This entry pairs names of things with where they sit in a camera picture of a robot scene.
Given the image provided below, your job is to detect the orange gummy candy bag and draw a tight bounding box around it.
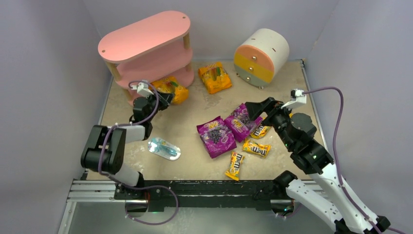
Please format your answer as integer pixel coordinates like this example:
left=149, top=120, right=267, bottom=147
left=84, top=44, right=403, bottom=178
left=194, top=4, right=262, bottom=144
left=198, top=62, right=232, bottom=94
left=151, top=76, right=189, bottom=105

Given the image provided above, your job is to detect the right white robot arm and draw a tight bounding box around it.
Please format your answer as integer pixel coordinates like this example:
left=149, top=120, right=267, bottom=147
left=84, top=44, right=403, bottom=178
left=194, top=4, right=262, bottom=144
left=245, top=96, right=391, bottom=234

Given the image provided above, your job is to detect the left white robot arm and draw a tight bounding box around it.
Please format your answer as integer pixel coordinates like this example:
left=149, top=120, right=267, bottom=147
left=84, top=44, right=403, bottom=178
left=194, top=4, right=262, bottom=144
left=80, top=92, right=175, bottom=190

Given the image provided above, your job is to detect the purple grape candy bag right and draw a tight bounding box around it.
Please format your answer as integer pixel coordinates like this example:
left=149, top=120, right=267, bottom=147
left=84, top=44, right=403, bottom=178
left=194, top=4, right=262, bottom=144
left=224, top=103, right=263, bottom=142

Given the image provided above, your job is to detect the purple grape candy bag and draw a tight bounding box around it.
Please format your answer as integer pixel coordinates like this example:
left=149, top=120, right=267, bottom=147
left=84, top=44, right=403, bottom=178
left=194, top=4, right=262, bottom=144
left=196, top=116, right=237, bottom=158
left=224, top=103, right=263, bottom=142

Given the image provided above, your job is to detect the purple grape candy bag left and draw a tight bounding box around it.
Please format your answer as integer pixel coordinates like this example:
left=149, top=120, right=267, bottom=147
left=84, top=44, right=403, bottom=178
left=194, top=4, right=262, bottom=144
left=196, top=116, right=237, bottom=158

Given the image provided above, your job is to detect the pink three-tier shelf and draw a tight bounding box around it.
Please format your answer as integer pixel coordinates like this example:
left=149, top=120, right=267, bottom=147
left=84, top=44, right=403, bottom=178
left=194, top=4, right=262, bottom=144
left=97, top=10, right=194, bottom=104

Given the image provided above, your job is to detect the yellow M&M bag top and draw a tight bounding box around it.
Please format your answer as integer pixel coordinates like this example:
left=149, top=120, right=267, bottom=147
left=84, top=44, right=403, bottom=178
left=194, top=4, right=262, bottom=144
left=250, top=124, right=271, bottom=139

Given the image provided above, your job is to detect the yellow m&m bag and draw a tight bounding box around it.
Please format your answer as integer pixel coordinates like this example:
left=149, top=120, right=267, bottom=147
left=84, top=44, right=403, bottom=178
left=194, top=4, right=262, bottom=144
left=243, top=139, right=271, bottom=158
left=225, top=152, right=244, bottom=181
left=250, top=124, right=271, bottom=139

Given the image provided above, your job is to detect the yellow M&M bag middle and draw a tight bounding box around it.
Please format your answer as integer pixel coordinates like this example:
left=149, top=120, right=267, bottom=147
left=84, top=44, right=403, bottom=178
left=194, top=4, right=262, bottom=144
left=243, top=139, right=271, bottom=158

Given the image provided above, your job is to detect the blue toy blister pack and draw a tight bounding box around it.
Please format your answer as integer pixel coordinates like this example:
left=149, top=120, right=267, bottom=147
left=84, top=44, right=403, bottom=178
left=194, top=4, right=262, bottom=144
left=148, top=137, right=181, bottom=161

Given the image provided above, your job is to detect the round pastel drawer cabinet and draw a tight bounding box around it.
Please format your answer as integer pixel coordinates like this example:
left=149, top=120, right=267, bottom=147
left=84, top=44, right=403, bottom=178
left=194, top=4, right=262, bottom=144
left=233, top=28, right=290, bottom=89

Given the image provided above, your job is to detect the yellow M&M bag bottom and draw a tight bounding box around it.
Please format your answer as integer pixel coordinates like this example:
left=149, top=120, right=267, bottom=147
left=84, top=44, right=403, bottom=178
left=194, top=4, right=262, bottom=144
left=225, top=152, right=244, bottom=181

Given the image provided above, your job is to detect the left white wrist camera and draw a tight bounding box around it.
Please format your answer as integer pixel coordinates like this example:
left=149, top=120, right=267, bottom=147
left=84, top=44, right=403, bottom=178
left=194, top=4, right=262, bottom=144
left=131, top=82, right=154, bottom=98

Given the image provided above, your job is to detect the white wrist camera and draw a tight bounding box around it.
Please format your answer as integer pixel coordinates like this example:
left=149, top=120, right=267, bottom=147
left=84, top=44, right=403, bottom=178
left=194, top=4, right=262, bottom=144
left=282, top=89, right=307, bottom=110
left=131, top=82, right=154, bottom=98

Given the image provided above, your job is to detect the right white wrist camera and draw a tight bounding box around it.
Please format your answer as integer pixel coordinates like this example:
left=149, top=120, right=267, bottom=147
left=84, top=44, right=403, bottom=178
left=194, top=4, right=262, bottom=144
left=282, top=89, right=307, bottom=110

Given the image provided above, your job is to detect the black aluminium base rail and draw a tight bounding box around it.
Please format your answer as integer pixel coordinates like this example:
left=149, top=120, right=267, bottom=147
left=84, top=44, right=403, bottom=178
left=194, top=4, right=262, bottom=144
left=67, top=180, right=292, bottom=212

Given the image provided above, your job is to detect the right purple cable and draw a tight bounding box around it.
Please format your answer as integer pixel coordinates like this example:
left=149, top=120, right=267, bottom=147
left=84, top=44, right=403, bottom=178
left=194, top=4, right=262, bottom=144
left=276, top=86, right=407, bottom=234

